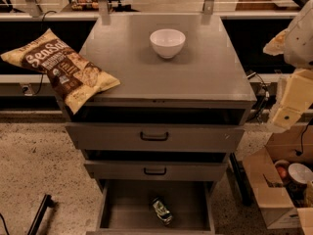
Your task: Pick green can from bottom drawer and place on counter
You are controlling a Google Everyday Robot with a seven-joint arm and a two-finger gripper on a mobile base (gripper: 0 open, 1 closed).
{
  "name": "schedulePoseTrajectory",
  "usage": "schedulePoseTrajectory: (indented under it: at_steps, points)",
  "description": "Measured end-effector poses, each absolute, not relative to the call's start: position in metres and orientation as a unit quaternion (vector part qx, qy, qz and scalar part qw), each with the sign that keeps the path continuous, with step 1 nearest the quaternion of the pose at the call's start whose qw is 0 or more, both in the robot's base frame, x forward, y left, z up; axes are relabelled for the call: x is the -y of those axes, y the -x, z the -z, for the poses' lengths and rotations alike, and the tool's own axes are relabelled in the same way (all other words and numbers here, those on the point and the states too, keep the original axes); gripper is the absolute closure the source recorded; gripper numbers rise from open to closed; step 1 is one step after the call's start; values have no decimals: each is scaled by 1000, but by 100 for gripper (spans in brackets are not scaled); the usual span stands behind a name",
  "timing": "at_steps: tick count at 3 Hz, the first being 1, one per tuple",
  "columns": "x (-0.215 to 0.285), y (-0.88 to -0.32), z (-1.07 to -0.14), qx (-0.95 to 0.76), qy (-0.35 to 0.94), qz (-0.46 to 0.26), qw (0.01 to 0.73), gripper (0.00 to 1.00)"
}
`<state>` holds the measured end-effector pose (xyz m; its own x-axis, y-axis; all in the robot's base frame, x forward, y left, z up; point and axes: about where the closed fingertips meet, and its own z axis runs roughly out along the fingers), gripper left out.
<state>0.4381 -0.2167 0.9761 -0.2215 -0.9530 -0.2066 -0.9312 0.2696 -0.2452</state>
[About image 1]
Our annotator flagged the sea salt chips bag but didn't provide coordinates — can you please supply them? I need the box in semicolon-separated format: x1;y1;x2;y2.
1;29;120;115

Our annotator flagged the grey metal drawer cabinet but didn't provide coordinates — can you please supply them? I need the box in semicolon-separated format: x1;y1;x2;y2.
56;13;258;235

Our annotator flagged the middle grey drawer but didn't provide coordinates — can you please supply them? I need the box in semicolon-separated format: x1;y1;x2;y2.
84;161;227;181

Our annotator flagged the white ceramic bowl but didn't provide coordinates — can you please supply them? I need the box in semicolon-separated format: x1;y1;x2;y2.
150;28;186;59

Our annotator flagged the black cable left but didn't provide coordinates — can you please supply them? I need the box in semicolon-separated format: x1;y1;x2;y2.
33;10;58;96

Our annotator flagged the black metal bar on floor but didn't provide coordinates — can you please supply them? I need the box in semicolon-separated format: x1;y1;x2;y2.
27;194;54;235

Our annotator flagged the cardboard box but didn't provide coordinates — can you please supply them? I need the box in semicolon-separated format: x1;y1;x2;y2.
243;125;313;235

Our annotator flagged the green soda can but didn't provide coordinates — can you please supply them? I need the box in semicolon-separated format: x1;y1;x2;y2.
152;198;173;226

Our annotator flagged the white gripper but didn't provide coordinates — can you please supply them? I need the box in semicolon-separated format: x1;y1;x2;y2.
263;0;313;133

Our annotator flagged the top grey drawer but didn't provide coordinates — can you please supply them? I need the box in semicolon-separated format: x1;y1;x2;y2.
66;122;244;152

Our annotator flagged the black cable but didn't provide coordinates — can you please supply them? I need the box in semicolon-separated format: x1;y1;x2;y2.
294;117;313;158
33;10;58;96

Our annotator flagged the white bowl in box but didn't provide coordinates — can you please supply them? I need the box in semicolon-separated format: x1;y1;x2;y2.
288;163;313;184

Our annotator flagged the black cable right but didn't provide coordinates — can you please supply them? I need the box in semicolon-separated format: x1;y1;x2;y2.
294;117;313;158

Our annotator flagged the red apple in box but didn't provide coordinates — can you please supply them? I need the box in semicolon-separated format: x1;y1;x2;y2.
276;166;288;180

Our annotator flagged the bottom grey open drawer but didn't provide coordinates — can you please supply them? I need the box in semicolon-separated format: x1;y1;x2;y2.
86;180;215;235

